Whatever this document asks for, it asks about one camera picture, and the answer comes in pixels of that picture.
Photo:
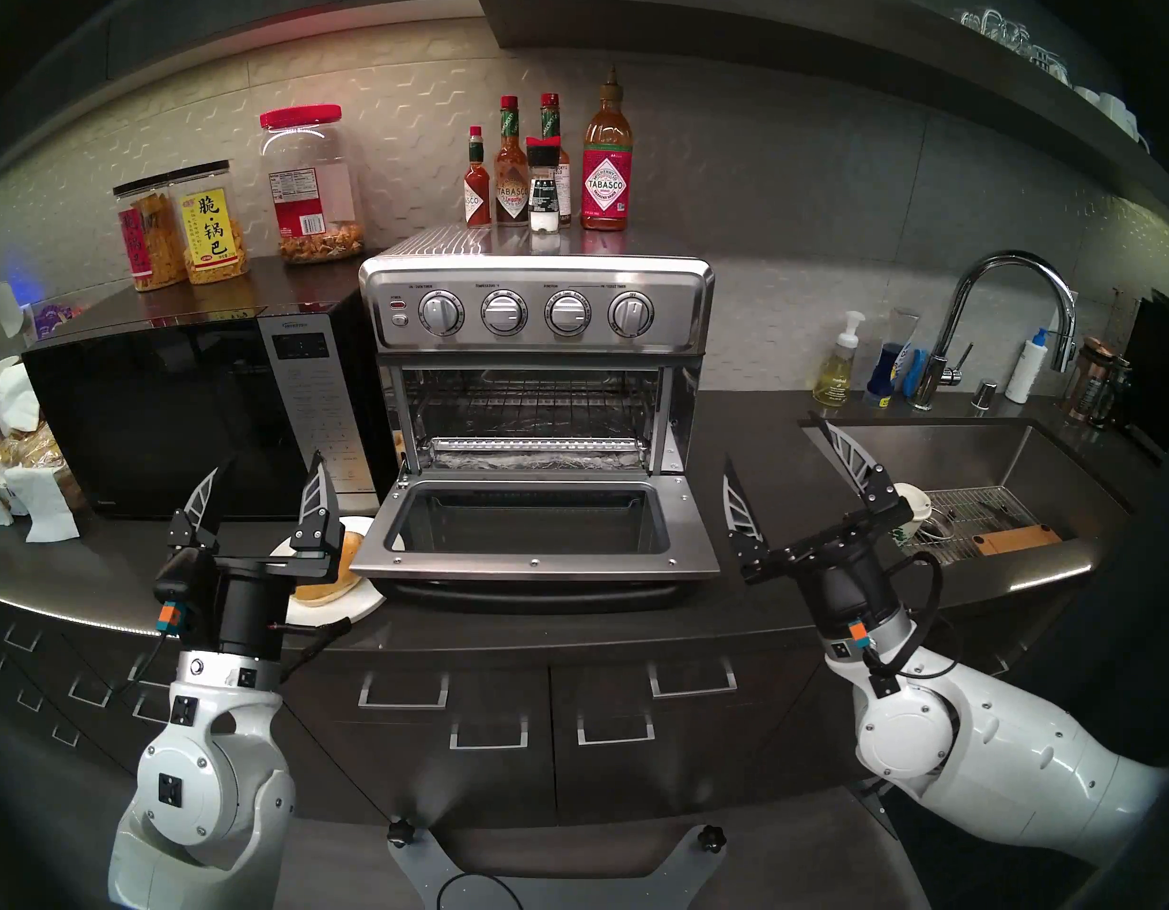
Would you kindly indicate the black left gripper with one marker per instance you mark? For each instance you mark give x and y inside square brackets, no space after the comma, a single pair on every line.
[253,619]

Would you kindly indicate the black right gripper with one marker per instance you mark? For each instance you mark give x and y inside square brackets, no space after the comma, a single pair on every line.
[850,586]

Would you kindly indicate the golden brown bagel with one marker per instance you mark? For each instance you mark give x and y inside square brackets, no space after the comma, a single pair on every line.
[324,593]

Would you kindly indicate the glass toaster oven door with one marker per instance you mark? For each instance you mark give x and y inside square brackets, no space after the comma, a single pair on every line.
[537,565]

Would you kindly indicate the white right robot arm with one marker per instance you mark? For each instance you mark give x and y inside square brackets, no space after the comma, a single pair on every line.
[1002,756]

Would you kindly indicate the black microwave oven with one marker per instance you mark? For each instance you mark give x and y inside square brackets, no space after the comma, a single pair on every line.
[167,415]

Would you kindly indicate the silver oven knob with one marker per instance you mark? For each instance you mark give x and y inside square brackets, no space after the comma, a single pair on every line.
[631,313]
[504,312]
[441,313]
[567,313]

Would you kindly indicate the foil lined oven tray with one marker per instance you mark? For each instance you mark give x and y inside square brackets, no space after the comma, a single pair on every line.
[537,461]

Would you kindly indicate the metal oven rack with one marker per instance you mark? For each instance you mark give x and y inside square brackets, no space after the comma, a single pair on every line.
[537,443]

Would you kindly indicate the stainless steel toaster oven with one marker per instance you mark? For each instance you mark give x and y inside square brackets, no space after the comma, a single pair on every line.
[537,273]

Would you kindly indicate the white paper cup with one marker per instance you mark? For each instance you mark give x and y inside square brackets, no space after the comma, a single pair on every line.
[914,515]

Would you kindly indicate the white round plate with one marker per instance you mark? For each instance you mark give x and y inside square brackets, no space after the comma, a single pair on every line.
[338,615]

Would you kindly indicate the yellow soap pump bottle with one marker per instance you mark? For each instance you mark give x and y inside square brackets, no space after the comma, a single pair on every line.
[839,377]

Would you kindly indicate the blue dish soap bottle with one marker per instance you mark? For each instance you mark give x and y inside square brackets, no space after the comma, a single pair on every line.
[886,368]

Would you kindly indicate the blue dish sponge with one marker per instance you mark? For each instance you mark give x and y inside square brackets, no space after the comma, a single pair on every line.
[916,375]

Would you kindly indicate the chrome gooseneck faucet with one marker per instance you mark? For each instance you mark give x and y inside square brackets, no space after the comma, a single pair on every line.
[926,382]

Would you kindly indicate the stainless steel sink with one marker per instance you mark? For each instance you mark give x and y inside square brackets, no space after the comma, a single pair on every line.
[983,453]

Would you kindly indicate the wooden cutting board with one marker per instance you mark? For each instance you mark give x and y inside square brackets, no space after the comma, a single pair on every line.
[1016,538]

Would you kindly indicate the chrome sink deck cap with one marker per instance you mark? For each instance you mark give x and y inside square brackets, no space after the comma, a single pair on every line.
[985,396]

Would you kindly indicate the large white folded napkin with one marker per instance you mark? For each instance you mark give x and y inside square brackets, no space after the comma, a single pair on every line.
[44,505]

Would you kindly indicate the bagged bread loaf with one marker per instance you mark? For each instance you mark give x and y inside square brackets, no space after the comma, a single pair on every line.
[35,448]

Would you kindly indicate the white blue-top pump bottle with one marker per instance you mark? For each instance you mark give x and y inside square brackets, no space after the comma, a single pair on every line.
[1025,373]

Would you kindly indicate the crumpled white paper towel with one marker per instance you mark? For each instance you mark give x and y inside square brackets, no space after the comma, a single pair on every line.
[18,396]

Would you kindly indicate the dark base cabinet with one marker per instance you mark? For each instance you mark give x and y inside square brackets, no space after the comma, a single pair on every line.
[376,785]

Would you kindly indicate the purple snack packet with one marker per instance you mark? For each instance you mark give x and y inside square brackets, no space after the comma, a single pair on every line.
[49,318]

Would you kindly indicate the yellow label snack jar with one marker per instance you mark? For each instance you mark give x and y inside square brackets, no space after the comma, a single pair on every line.
[210,235]

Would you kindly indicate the red label snack jar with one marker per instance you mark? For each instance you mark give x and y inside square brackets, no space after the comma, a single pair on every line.
[148,245]

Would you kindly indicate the copper french press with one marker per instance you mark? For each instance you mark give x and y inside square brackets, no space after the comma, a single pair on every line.
[1095,382]

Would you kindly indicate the red lid clear jar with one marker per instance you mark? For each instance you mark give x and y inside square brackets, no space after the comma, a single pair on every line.
[310,197]

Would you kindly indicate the black countertop appliance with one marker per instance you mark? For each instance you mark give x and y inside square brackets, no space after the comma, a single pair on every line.
[1158,377]

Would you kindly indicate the small red Tabasco bottle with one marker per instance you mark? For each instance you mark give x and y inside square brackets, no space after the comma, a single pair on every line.
[477,197]

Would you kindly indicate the large Tabasco sauce bottle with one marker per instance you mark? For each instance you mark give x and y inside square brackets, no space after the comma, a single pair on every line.
[608,188]

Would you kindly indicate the orange sauce Tabasco bottle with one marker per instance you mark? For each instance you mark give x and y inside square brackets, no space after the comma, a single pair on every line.
[511,192]

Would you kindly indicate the black cap salt grinder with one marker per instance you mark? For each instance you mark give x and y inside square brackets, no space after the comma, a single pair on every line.
[544,197]

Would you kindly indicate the white mug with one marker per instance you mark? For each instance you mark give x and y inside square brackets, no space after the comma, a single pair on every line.
[1087,98]
[1120,114]

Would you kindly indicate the clear drinking glass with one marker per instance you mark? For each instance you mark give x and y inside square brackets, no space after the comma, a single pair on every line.
[1004,34]
[1049,64]
[968,22]

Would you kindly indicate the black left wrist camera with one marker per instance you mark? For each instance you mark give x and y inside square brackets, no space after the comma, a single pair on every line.
[182,581]

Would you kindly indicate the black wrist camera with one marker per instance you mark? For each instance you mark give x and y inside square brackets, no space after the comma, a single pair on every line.
[859,633]
[182,581]

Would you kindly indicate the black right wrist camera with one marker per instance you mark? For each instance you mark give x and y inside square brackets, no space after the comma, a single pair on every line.
[859,633]

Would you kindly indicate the black base plate knob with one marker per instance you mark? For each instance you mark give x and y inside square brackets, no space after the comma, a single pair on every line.
[710,837]
[401,830]

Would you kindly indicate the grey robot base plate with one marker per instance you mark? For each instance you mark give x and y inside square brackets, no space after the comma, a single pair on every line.
[414,875]

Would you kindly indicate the dark open wall shelf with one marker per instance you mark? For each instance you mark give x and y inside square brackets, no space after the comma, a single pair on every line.
[784,27]

